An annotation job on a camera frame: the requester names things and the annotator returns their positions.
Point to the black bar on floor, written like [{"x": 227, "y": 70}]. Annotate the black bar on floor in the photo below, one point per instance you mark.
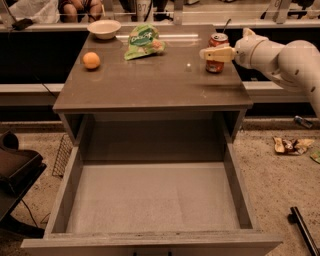
[{"x": 295, "y": 217}]

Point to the red coke can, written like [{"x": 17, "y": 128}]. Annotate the red coke can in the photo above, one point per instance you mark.
[{"x": 214, "y": 62}]

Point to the seated person in background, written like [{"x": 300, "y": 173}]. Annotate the seated person in background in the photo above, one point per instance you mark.
[{"x": 72, "y": 11}]

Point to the green chip bag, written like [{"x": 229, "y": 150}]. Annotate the green chip bag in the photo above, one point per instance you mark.
[{"x": 143, "y": 41}]

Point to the black wire rack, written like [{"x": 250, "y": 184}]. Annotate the black wire rack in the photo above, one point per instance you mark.
[{"x": 62, "y": 158}]

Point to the green packet on floor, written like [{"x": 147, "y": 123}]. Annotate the green packet on floor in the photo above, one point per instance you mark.
[{"x": 315, "y": 156}]

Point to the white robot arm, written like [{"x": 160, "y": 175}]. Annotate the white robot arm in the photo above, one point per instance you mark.
[{"x": 294, "y": 66}]

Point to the crumpled snack wrapper on floor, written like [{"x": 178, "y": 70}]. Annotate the crumpled snack wrapper on floor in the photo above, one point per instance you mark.
[{"x": 291, "y": 146}]

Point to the open grey drawer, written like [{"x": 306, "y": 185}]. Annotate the open grey drawer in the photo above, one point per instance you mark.
[{"x": 179, "y": 196}]

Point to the black office chair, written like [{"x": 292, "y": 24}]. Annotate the black office chair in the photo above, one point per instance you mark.
[{"x": 19, "y": 169}]

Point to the orange fruit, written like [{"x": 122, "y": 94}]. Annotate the orange fruit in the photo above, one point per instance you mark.
[{"x": 91, "y": 60}]

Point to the white bowl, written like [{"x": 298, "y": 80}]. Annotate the white bowl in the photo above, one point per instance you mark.
[{"x": 104, "y": 29}]

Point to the small can on floor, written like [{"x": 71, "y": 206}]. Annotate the small can on floor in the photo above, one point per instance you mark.
[{"x": 302, "y": 121}]

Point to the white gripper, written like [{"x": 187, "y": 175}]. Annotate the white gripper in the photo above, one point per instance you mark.
[{"x": 247, "y": 51}]

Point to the grey cabinet with top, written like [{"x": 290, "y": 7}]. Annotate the grey cabinet with top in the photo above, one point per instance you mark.
[{"x": 162, "y": 108}]

